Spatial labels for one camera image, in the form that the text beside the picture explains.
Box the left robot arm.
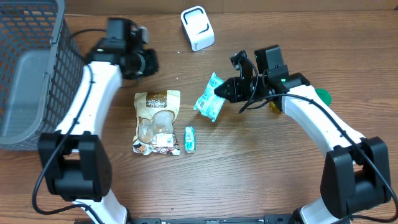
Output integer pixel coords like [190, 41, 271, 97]
[31, 17, 159, 223]

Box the brown snack bag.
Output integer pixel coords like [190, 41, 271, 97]
[132, 90, 181, 156]

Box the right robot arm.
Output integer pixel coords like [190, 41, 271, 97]
[215, 45, 397, 223]

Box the green lid labelled jar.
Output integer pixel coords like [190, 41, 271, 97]
[315, 88, 332, 106]

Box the dark grey plastic basket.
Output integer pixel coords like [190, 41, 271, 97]
[1, 0, 83, 151]

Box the yellow liquid bottle silver cap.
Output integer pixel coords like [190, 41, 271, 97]
[269, 101, 281, 114]

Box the teal wet wipes pack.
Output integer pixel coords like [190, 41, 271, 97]
[193, 72, 225, 122]

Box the white barcode scanner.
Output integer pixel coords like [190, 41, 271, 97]
[180, 6, 215, 52]

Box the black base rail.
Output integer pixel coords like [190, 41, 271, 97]
[127, 214, 300, 224]

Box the teal tissue pack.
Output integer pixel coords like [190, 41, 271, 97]
[184, 126, 197, 153]

